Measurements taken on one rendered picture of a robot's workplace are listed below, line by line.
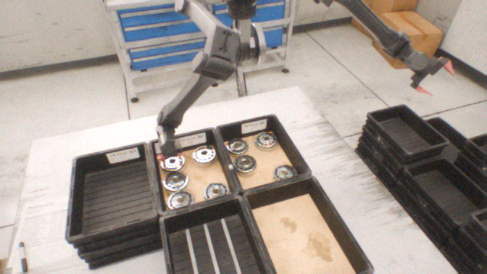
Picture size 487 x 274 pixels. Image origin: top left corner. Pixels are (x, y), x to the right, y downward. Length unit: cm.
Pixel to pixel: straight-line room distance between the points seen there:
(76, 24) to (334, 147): 304
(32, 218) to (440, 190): 211
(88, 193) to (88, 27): 270
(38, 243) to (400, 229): 147
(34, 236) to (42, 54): 279
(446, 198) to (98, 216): 182
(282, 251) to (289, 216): 15
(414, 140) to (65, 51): 350
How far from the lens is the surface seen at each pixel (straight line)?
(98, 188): 144
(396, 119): 237
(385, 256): 140
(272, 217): 122
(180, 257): 117
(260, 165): 138
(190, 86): 100
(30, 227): 162
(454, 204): 215
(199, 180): 134
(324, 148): 168
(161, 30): 301
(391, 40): 124
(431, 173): 225
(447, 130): 271
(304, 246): 118
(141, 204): 132
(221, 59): 90
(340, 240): 119
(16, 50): 413
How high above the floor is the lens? 186
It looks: 44 degrees down
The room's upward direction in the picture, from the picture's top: straight up
